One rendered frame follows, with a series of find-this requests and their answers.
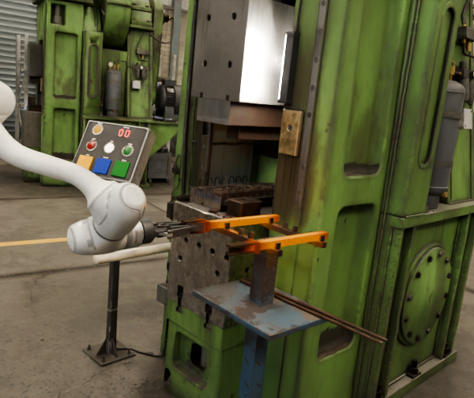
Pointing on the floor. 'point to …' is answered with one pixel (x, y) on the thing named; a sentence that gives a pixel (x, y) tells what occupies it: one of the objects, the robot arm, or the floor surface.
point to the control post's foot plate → (96, 352)
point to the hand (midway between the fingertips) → (193, 226)
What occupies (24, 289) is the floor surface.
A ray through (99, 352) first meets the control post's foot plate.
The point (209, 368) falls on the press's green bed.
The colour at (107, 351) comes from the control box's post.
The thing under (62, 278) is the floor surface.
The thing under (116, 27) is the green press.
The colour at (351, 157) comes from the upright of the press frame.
